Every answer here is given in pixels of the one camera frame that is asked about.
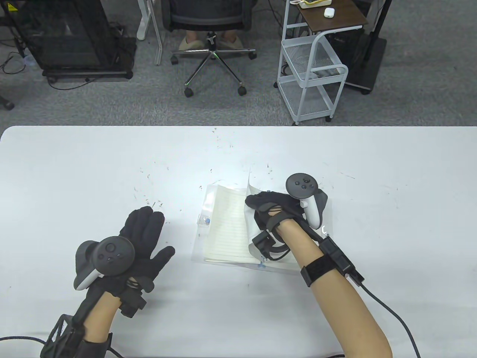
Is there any person's right hand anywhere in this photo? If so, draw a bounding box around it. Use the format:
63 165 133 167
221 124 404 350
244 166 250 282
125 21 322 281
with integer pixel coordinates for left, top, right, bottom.
245 191 318 243

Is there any person's left hand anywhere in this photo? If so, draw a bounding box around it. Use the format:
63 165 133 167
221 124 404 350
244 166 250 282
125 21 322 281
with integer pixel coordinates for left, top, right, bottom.
91 207 176 302

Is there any spiral notebook with clear cover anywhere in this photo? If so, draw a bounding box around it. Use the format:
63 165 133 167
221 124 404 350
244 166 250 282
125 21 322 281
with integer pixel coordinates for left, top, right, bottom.
192 168 335 274

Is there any person's right forearm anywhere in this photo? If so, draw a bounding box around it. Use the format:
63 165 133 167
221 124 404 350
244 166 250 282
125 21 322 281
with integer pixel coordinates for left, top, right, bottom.
278 220 392 358

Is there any person's left forearm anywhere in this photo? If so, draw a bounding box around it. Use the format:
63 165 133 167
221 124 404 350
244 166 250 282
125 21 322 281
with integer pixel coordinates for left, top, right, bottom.
85 291 123 340

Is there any black white right controller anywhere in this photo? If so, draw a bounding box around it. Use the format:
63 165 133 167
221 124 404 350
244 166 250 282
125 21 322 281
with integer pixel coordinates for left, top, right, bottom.
285 173 329 229

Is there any black white controller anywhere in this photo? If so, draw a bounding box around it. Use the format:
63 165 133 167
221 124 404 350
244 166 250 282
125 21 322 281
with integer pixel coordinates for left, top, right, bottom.
75 236 135 291
285 173 329 229

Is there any black right glove sensor box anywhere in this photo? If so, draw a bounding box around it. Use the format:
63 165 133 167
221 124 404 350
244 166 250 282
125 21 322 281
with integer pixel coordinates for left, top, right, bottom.
252 230 289 261

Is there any black glove sensor box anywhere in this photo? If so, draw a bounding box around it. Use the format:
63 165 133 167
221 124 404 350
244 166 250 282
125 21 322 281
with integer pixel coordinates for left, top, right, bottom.
120 289 147 317
252 230 289 261

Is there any black white left controller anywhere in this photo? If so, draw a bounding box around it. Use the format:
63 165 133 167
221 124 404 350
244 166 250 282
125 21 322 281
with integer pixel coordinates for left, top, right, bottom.
75 236 135 291

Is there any black left glove sensor box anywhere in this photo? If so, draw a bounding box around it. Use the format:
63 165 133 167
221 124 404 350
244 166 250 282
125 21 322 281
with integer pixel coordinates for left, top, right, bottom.
120 289 147 317

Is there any black monitor stand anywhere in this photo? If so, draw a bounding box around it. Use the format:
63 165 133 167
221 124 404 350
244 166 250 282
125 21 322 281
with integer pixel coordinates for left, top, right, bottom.
343 0 392 95

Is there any black office chair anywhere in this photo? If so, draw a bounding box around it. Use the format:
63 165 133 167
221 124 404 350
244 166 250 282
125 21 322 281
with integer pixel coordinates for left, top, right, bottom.
161 0 258 98

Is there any white cart with wooden top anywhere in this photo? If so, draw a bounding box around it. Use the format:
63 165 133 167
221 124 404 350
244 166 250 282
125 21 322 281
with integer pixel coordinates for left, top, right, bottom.
274 0 369 125

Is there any black cabinet on wheels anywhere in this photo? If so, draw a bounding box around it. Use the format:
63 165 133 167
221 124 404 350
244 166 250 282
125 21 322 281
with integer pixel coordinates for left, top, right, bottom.
4 0 136 83

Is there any black right wrist strap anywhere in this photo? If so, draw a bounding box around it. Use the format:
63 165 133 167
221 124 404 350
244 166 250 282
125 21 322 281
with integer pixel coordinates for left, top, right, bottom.
300 255 338 287

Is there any black wrist strap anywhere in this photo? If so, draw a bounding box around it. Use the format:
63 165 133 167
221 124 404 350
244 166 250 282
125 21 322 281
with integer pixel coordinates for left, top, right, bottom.
81 332 113 358
300 255 338 287

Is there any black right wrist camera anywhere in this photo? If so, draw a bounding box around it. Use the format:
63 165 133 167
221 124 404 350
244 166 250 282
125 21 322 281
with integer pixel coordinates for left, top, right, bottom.
319 237 365 286

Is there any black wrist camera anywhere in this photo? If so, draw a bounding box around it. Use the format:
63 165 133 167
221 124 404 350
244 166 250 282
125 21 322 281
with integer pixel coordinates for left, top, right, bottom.
319 237 365 286
40 313 87 358

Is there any black left wrist strap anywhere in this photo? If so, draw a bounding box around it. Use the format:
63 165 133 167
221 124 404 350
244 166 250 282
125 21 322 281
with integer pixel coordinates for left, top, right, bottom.
81 332 113 358

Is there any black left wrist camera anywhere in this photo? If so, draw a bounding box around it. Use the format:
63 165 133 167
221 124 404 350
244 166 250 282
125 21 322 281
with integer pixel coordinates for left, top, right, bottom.
40 313 87 358

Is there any black right camera cable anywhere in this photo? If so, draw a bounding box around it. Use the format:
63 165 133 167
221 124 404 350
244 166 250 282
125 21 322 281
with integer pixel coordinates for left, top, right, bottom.
360 282 420 358

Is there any black braided cable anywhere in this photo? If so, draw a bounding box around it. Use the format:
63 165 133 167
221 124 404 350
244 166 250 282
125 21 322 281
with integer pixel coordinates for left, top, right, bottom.
0 336 47 345

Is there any white desk leg frame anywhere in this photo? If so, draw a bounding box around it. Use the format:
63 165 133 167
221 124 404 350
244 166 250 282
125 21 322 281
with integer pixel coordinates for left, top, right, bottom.
136 0 165 66

